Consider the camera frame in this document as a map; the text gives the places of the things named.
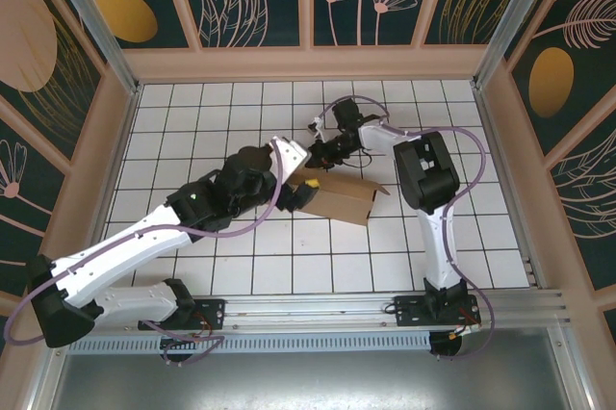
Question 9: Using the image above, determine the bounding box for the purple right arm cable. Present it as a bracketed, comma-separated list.
[317, 94, 497, 362]

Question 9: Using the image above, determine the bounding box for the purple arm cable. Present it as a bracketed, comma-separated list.
[3, 149, 285, 367]
[317, 94, 497, 362]

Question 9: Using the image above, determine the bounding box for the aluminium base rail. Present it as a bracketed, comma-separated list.
[95, 289, 574, 334]

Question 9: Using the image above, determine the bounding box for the red black power wire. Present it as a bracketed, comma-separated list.
[456, 306, 482, 334]
[190, 311, 216, 334]

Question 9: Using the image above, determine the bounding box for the grey metal sheet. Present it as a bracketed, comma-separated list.
[28, 325, 596, 410]

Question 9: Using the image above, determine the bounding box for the aluminium side rail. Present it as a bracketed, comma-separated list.
[474, 85, 546, 289]

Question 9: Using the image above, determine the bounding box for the aluminium frame post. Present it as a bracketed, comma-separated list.
[471, 0, 557, 91]
[38, 0, 143, 96]

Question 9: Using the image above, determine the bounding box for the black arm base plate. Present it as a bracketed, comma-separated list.
[393, 294, 481, 329]
[138, 297, 227, 332]

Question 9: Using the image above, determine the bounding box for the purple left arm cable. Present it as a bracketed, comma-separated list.
[3, 149, 285, 367]

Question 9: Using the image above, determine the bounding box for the brown cardboard box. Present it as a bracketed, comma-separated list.
[286, 167, 392, 227]

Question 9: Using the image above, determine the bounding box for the grey slotted cable duct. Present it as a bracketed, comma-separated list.
[66, 331, 432, 354]

